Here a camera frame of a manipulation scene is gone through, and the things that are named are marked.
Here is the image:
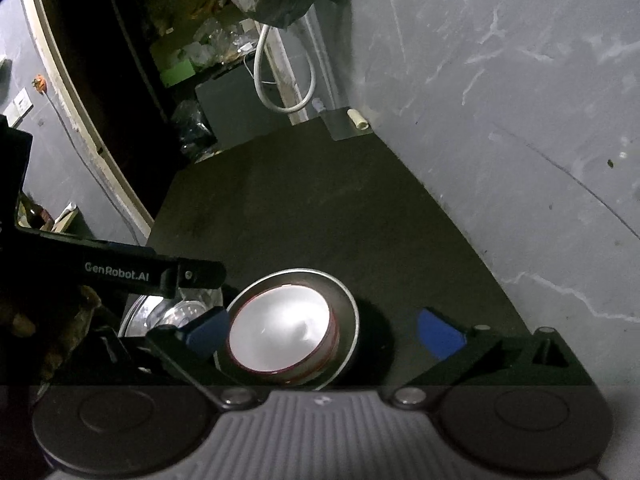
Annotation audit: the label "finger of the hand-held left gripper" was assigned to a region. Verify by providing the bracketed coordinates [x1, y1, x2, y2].
[170, 256, 226, 291]

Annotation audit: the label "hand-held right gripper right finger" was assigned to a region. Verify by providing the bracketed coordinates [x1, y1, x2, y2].
[390, 308, 597, 409]

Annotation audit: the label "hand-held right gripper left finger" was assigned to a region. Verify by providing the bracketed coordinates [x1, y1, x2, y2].
[62, 306, 259, 409]

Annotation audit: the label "steel bowl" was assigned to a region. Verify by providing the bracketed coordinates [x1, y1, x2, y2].
[213, 267, 360, 392]

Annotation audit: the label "large white bowl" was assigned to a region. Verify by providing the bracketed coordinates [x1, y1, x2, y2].
[225, 284, 343, 379]

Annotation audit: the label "dark plastic bags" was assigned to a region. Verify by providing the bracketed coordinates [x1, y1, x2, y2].
[171, 99, 217, 162]

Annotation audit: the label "dark cabinet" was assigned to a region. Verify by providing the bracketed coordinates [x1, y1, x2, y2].
[194, 67, 292, 147]

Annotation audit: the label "grey wall cable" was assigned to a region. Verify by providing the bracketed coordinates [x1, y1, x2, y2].
[44, 91, 152, 242]

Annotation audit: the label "wooden door frame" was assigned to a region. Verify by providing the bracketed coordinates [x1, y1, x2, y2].
[19, 0, 157, 242]

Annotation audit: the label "white wall switch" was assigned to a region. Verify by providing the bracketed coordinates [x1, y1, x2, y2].
[2, 87, 34, 124]

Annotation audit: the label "white hose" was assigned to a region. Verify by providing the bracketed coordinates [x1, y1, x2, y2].
[253, 24, 317, 112]

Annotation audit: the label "cleaver with cream handle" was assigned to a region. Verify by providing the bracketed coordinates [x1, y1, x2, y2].
[319, 107, 374, 142]

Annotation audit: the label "white cable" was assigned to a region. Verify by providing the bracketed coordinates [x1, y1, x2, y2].
[243, 57, 277, 87]

